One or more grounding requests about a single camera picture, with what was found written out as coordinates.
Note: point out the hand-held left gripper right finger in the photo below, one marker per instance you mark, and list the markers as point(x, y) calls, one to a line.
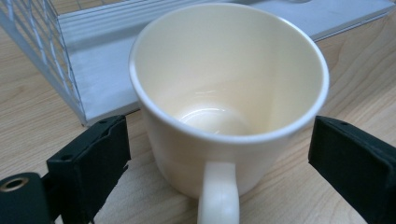
point(358, 168)

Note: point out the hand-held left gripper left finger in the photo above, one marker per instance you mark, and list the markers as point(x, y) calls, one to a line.
point(93, 168)

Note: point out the cream ceramic mug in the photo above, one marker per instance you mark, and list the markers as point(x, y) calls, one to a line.
point(224, 93)

